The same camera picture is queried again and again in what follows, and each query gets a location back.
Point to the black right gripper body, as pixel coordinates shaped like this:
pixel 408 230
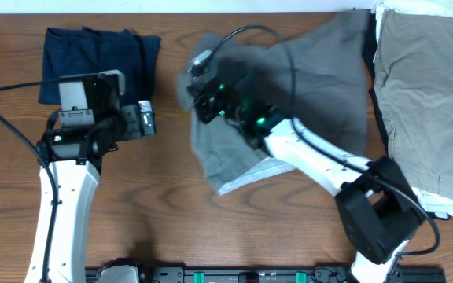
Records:
pixel 207 110

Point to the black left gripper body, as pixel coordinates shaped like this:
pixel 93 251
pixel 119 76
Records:
pixel 130 127

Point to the grey shorts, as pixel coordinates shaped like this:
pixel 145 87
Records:
pixel 331 87

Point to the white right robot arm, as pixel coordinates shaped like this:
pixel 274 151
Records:
pixel 230 163

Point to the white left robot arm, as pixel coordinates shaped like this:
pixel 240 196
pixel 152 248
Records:
pixel 73 146

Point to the folded navy blue garment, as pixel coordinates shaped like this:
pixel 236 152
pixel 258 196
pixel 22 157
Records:
pixel 85 51

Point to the khaki shorts on pile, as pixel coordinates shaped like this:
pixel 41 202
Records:
pixel 427 98

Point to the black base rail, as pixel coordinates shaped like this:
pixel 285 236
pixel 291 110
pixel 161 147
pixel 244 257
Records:
pixel 133 274

